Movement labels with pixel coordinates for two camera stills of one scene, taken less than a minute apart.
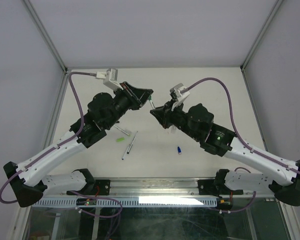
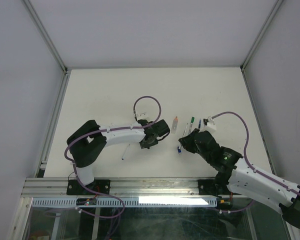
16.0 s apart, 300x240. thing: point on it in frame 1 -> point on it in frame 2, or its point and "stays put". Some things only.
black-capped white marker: x=132 y=143 -> x=183 y=133
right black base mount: x=208 y=187 stays put
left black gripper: x=137 y=98 -> x=144 y=146
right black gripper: x=164 y=113 -> x=186 y=141
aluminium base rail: x=157 y=188 stays put
